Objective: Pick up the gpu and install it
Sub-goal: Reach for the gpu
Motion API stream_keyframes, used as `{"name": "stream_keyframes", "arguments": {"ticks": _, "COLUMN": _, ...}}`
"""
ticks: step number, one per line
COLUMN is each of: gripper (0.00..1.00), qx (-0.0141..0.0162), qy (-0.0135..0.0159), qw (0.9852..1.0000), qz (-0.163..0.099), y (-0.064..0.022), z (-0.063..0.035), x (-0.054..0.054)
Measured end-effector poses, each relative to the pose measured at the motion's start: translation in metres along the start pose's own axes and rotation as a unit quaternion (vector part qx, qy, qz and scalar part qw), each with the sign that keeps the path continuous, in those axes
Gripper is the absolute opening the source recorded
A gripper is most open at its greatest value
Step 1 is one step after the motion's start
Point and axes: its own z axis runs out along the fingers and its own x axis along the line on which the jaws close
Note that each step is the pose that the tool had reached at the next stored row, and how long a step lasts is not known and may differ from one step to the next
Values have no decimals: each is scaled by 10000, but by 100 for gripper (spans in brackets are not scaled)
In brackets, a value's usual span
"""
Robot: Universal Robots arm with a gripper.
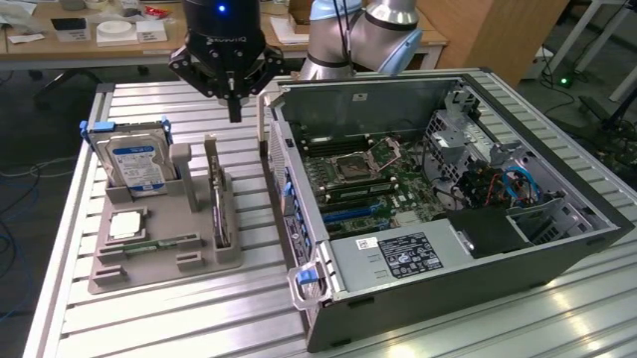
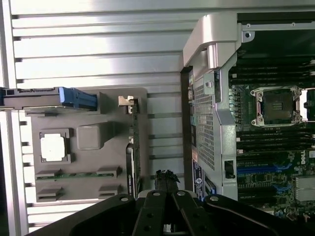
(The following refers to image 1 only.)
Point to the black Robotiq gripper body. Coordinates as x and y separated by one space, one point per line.
223 48

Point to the graphics card with black fan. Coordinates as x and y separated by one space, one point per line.
221 209

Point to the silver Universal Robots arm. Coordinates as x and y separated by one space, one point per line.
388 22

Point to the white booklet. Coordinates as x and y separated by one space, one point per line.
289 31

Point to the white labelled box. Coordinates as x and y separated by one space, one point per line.
151 31

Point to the red packet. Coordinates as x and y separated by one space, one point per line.
158 12

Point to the cardboard box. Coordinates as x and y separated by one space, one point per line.
301 11

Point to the white round dish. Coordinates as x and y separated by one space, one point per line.
116 31

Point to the small dark item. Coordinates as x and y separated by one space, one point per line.
131 12

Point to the black RAM slot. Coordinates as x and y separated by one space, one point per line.
335 148
333 141
355 183

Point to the wooden desk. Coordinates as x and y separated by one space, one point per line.
75 50

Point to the black chair base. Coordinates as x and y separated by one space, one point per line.
64 80

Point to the black and white box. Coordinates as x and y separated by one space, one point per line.
70 28

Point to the grey cup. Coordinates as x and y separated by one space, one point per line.
72 3

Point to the CPU socket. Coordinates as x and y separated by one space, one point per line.
350 166

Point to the metal socket cover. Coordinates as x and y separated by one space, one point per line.
385 153

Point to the white paper note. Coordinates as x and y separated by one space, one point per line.
24 38

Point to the grey parts rack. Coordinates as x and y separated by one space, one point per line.
165 209

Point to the RAM stick with white label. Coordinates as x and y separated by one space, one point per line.
364 191

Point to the pile of papers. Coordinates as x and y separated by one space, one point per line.
15 13

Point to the silver drive cage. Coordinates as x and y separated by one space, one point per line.
448 141

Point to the blue expansion slot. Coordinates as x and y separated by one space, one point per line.
349 214

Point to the silver CPU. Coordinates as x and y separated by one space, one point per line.
124 225

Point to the green motherboard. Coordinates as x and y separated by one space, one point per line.
408 197

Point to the wooden cabinet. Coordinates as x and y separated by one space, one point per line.
497 37

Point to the green RAM stick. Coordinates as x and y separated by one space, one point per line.
159 245

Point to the grey power supply unit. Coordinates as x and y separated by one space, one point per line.
358 268

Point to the blue case latch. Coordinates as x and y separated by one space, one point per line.
305 277

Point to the device with green light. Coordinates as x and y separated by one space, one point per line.
565 80

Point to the black plastic shroud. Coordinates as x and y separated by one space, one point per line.
482 231

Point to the black floor equipment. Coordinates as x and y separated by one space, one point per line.
592 108

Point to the silver disk bay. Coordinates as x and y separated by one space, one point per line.
548 223

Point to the open black PC case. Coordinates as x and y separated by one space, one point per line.
448 298

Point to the hard disk with blue bracket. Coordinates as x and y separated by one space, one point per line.
134 164

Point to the white table frame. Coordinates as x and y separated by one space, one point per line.
595 37

